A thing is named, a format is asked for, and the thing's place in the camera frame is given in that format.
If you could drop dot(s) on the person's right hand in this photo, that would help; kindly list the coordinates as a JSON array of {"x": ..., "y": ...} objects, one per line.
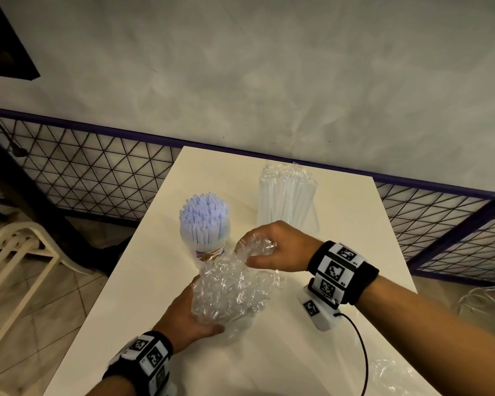
[{"x": 293, "y": 251}]

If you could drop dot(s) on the person's left hand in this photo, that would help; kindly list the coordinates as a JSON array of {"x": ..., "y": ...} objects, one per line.
[{"x": 177, "y": 325}]

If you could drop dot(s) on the pack of clear straws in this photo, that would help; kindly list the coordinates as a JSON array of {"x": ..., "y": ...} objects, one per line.
[{"x": 231, "y": 292}]

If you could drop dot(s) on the round clear plastic cup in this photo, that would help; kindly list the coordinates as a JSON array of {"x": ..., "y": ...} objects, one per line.
[{"x": 189, "y": 251}]

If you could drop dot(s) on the small bunch of blue straws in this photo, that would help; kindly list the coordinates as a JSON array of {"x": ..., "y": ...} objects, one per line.
[{"x": 204, "y": 218}]

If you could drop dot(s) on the clear plastic wrap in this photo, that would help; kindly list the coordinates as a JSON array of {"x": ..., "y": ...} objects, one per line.
[{"x": 396, "y": 377}]

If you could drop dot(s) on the person's left forearm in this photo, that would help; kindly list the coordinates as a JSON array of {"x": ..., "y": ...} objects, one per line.
[{"x": 111, "y": 387}]

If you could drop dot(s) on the person's right forearm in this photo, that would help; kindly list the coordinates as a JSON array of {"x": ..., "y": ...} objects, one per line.
[{"x": 429, "y": 338}]

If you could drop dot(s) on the black right wristband with markers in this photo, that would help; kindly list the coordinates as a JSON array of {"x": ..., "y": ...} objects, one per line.
[{"x": 342, "y": 272}]

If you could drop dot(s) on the white plastic chair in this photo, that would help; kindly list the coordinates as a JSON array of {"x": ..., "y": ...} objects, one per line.
[{"x": 20, "y": 232}]

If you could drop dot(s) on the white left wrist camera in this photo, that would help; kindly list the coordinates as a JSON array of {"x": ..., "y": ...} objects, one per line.
[{"x": 170, "y": 389}]

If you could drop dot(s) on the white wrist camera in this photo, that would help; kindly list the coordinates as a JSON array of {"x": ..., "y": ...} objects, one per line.
[
  {"x": 317, "y": 311},
  {"x": 170, "y": 389}
]

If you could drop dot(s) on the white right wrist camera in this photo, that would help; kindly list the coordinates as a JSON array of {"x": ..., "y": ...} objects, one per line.
[{"x": 317, "y": 311}]

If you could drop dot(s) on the black wall screen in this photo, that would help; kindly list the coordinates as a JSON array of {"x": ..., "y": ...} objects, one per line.
[{"x": 4, "y": 49}]

